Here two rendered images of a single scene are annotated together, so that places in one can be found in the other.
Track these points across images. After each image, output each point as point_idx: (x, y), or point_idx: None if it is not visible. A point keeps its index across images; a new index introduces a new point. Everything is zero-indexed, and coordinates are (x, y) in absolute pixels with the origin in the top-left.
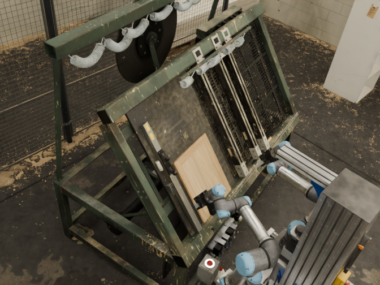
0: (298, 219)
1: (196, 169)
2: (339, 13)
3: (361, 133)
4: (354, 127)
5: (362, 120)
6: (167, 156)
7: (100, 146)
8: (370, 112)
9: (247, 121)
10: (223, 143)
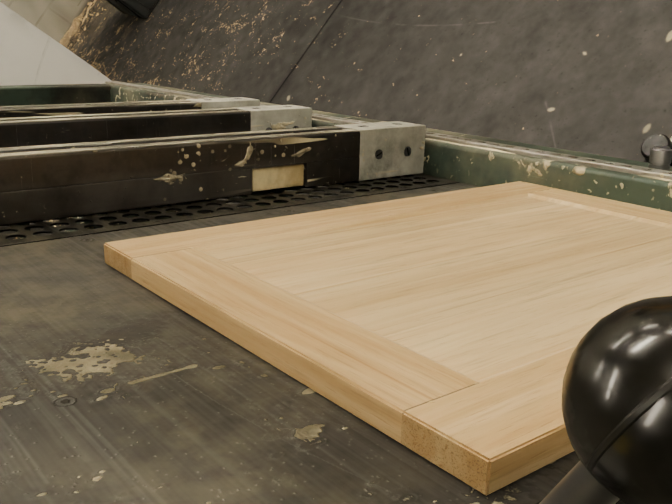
0: (516, 126)
1: (466, 289)
2: None
3: (209, 55)
4: (191, 73)
5: (174, 62)
6: (662, 378)
7: None
8: (153, 53)
9: (89, 114)
10: (217, 203)
